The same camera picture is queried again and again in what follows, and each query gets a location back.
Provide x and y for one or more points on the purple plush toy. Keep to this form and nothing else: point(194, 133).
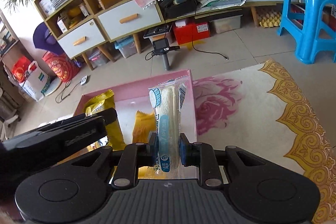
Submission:
point(44, 40)

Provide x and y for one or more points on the yellow egg carton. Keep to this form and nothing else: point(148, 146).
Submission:
point(268, 18)

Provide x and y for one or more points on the white shopping bag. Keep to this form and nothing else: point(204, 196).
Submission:
point(36, 82)

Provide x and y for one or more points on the red gift bag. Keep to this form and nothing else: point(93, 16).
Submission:
point(19, 69)

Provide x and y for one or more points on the red drum bag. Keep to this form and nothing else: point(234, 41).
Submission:
point(61, 65)

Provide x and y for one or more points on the wooden TV cabinet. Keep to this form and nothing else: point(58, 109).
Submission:
point(102, 25)

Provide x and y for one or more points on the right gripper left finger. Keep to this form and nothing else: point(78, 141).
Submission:
point(133, 157)

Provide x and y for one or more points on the printed yellow snack packet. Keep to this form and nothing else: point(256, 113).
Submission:
point(104, 105)

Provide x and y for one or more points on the blue plastic stool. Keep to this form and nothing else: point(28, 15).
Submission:
point(312, 35)

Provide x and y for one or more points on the pink cardboard box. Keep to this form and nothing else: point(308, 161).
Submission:
point(132, 97)

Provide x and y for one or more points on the white charger puck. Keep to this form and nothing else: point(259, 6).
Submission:
point(84, 80)

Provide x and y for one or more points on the red box under cabinet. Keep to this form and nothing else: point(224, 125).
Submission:
point(191, 32)

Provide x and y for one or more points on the black open case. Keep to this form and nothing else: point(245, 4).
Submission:
point(175, 8)

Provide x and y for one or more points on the floral bed sheet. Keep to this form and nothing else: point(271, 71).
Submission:
point(262, 109)

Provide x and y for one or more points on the camera on grey stand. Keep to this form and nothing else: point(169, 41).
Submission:
point(161, 48)

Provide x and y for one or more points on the clear storage bin blue lid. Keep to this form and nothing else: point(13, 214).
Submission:
point(126, 46)

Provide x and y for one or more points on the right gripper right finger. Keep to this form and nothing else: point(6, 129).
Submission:
point(202, 156)

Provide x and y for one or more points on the plain yellow snack packet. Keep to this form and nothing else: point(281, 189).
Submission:
point(144, 125)

